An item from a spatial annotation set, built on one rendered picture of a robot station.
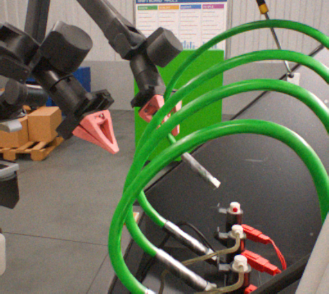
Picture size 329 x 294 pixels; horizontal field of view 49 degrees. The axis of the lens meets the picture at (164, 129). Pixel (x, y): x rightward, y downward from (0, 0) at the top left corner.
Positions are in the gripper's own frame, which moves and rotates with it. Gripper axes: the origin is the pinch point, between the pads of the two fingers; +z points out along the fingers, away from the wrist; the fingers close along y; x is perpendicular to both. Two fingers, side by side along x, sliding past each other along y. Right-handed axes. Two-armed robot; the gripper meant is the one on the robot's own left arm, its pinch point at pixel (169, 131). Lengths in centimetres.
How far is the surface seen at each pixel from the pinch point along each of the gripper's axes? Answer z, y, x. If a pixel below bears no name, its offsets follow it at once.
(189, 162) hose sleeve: 6.9, 2.9, 0.8
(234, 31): -5.6, 0.2, -22.7
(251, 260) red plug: 29.3, -4.2, -8.8
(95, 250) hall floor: -28, 80, 177
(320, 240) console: 32, -26, -32
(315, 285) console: 34, -26, -30
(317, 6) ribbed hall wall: -344, 549, 62
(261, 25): -3.4, 1.6, -26.7
